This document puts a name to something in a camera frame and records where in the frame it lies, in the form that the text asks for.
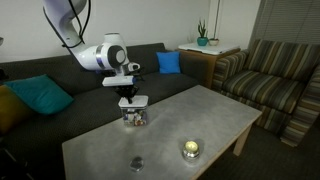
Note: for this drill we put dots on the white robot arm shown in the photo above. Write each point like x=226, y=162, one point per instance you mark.
x=90, y=56

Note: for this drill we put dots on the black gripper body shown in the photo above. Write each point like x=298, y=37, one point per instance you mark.
x=121, y=90

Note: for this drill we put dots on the plant in teal pot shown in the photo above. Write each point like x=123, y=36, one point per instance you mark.
x=202, y=40

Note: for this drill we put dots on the round grey metal disc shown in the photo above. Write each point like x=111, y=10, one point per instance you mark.
x=136, y=164

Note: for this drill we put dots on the teal cushion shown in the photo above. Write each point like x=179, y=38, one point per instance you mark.
x=41, y=94

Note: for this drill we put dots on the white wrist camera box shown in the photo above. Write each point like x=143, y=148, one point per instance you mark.
x=118, y=81

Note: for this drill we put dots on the black tripod stand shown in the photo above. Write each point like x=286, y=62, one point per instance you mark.
x=10, y=163

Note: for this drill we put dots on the mustard yellow cushion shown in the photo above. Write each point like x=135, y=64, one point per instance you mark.
x=11, y=110

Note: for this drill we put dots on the grey window blinds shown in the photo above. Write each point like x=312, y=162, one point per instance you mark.
x=290, y=20

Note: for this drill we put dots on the candle in silver jar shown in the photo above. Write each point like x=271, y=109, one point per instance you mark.
x=191, y=150

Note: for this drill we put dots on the striped armchair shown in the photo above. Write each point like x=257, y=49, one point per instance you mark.
x=266, y=86

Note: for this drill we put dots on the wooden side table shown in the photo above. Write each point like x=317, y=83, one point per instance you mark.
x=210, y=63

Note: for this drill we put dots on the dark grey fabric sofa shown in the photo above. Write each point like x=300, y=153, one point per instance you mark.
x=50, y=133

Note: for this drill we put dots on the clear plastic storage container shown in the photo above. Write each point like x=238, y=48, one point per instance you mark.
x=134, y=117

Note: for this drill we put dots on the blue square cushion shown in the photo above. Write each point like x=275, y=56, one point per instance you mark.
x=168, y=62

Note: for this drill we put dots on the plant in small white pot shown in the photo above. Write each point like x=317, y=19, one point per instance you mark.
x=213, y=42

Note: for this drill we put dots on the white flat board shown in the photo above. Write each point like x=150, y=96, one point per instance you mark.
x=210, y=48

